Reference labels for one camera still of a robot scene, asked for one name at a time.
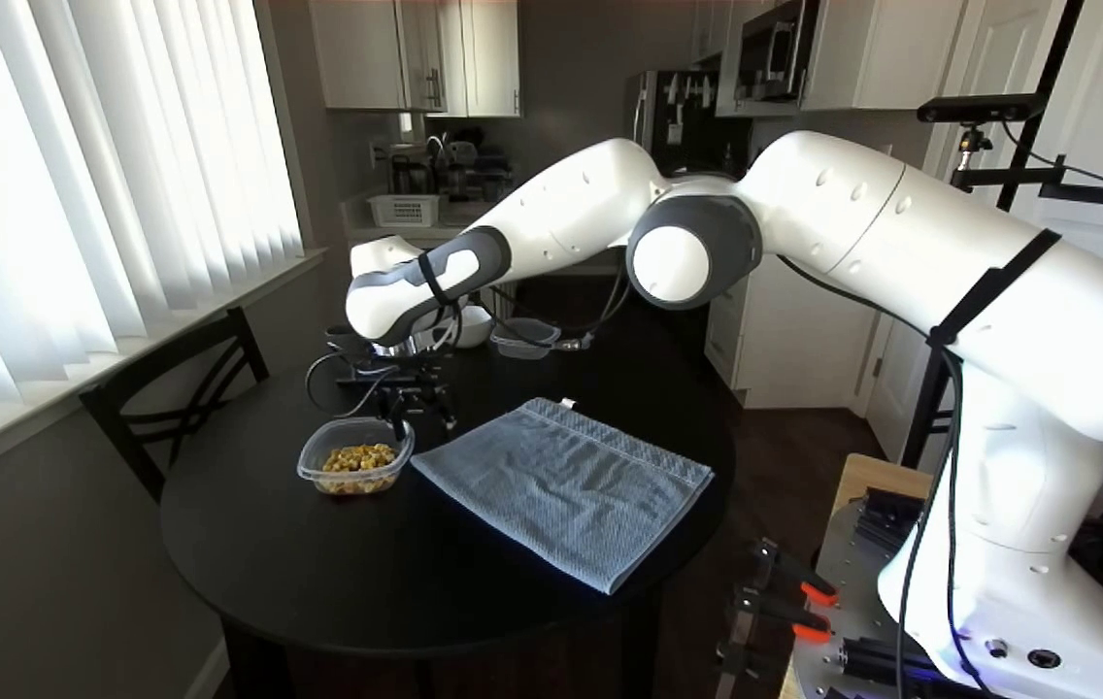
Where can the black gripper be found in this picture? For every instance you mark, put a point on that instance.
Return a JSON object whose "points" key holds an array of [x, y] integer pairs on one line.
{"points": [[395, 390]]}

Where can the clear bowl with nuts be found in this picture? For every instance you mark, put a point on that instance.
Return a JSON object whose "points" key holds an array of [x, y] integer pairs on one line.
{"points": [[352, 456]]}

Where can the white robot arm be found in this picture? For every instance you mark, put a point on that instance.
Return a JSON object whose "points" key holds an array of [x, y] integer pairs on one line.
{"points": [[985, 582]]}

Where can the empty clear bowl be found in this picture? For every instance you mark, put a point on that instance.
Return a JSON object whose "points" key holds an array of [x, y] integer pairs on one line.
{"points": [[526, 341]]}

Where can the light blue towel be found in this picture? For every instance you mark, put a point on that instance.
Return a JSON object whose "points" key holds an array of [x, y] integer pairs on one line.
{"points": [[580, 495]]}

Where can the round black table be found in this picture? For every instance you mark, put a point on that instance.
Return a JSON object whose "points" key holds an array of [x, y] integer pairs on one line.
{"points": [[408, 571]]}

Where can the black wooden chair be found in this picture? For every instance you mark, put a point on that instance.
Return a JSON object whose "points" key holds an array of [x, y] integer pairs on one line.
{"points": [[153, 406]]}

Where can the white vertical blinds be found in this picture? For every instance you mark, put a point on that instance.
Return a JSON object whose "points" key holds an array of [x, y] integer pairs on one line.
{"points": [[141, 178]]}

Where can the orange handled clamp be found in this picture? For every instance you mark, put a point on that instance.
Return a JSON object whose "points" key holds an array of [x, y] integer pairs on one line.
{"points": [[774, 587]]}

